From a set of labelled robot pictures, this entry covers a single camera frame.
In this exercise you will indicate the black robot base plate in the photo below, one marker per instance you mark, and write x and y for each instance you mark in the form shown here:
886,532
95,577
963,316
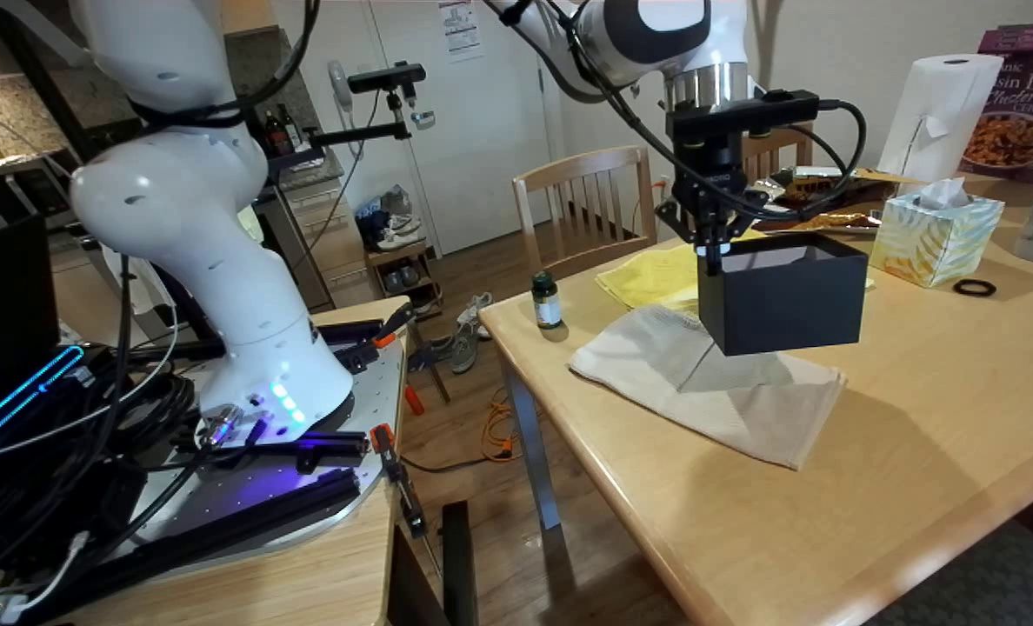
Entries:
248,498

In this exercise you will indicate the brown snack bag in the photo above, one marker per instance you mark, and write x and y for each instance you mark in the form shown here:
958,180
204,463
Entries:
828,195

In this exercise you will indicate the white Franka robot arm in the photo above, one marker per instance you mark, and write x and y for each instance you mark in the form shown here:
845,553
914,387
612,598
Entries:
189,220

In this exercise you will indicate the black monitor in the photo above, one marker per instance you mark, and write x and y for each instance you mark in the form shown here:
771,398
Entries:
5,299

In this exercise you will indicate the beige cloth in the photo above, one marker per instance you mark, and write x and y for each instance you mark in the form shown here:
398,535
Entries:
711,383

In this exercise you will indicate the black camera on stand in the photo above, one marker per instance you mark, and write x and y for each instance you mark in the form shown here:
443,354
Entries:
386,77

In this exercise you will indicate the small dark bottle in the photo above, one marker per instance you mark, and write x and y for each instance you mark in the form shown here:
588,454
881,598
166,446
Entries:
547,302

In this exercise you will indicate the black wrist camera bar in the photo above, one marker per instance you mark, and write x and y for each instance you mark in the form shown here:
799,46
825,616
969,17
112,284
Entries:
758,109

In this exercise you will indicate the light wooden chair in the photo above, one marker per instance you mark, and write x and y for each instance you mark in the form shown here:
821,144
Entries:
787,144
587,163

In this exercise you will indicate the black box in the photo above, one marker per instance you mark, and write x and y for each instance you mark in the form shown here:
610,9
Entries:
787,299

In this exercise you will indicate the black device with blue light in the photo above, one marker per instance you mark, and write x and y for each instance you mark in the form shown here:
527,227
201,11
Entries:
14,404

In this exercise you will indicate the purple cereal box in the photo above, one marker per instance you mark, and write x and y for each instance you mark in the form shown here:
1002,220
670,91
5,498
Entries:
1021,104

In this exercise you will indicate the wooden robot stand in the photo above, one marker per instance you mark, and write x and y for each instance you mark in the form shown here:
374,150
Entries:
283,577

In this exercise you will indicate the white paper towel roll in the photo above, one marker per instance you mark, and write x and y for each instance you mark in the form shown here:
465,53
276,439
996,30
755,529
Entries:
944,114

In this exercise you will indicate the pair of shoes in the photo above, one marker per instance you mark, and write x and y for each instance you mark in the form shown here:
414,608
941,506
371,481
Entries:
398,227

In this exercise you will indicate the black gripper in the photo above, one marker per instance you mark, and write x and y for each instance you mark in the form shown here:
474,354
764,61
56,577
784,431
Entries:
706,161

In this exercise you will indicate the metal table leg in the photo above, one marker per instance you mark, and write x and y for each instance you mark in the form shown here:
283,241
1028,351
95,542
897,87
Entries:
532,463

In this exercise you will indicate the patterned tissue box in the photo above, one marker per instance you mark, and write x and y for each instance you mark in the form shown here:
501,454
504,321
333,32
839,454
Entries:
933,236

